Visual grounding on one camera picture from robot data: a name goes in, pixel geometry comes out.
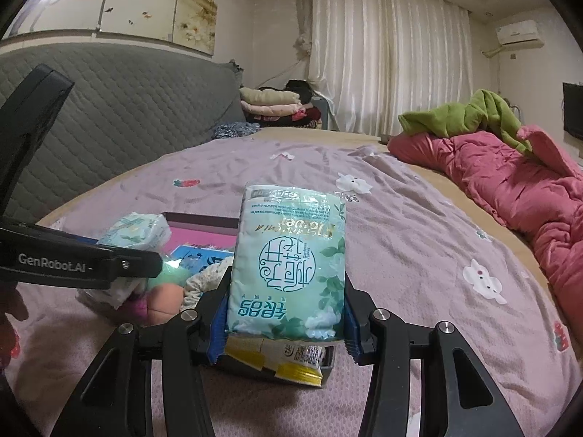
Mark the grey quilted headboard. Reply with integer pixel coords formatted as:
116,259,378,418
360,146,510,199
1,43,244,221

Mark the pink patterned bedsheet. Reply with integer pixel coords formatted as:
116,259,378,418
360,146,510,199
6,138,582,436

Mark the dark floral cloth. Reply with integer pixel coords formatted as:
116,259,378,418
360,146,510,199
212,121,261,139

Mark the peach makeup sponge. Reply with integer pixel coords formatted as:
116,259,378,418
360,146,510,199
146,283,185,326

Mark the white air conditioner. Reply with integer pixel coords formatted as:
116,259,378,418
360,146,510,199
496,20,544,50

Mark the white yellow sachet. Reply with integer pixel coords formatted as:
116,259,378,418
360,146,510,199
223,336,336,388

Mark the green makeup sponge in wrapper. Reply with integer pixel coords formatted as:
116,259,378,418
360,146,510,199
146,256,192,291

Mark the green blanket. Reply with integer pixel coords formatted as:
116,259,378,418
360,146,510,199
398,89,533,154

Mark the shallow dark cardboard box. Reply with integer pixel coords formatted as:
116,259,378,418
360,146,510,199
163,212,238,253

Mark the green tissue pack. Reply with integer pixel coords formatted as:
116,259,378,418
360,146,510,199
77,212,173,310
226,185,346,342

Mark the floral wall painting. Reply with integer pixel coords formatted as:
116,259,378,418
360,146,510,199
4,0,218,55

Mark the red pink quilt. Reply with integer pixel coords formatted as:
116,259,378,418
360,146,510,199
387,126,582,339

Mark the pink children's book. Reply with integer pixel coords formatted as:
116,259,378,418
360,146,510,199
163,229,236,274

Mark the teddy bear purple dress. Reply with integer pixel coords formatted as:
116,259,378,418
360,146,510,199
118,293,148,326

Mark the white floral scrunchie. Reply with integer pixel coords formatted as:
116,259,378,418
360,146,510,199
180,256,233,311

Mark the stack of folded clothes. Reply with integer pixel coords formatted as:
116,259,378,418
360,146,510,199
239,80,328,129

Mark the black wall television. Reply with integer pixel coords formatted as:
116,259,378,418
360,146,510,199
562,82,583,140

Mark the white curtain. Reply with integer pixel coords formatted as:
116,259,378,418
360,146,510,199
299,0,473,135

